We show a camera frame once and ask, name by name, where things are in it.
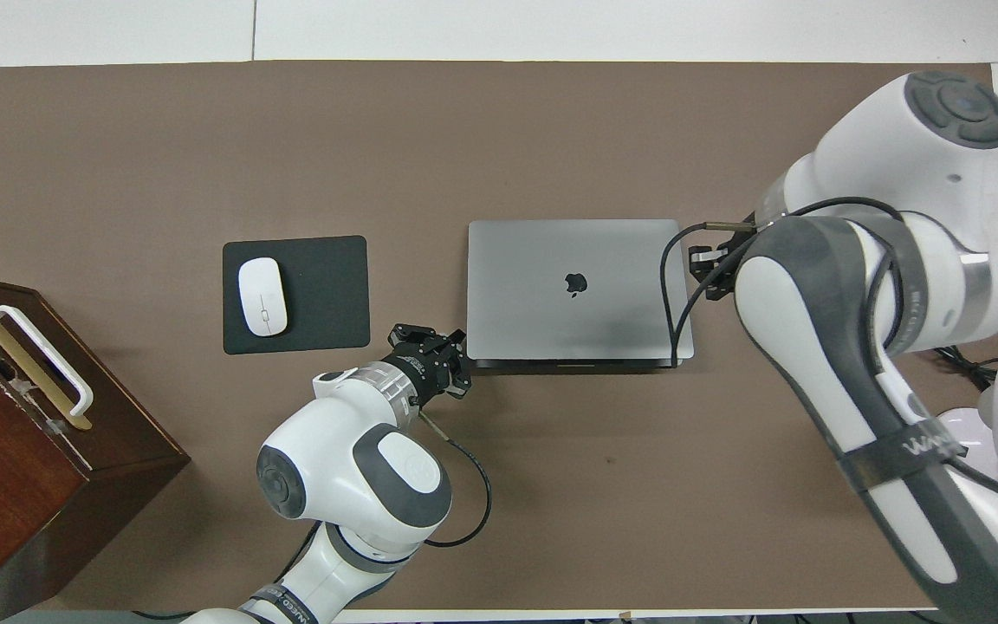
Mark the white computer mouse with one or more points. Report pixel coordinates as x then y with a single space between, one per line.
262 295

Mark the brown table mat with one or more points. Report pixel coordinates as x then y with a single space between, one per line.
464 130

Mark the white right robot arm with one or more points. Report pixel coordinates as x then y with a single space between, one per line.
941 217

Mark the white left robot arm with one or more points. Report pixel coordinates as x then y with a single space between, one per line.
334 468

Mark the dark brown wooden box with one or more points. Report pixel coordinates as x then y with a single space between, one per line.
5 459

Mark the grey laptop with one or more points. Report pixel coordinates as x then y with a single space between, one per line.
551 329

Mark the black mouse pad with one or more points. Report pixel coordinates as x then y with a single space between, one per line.
326 295

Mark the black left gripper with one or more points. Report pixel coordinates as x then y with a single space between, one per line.
425 368

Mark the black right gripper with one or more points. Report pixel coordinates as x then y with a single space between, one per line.
740 251

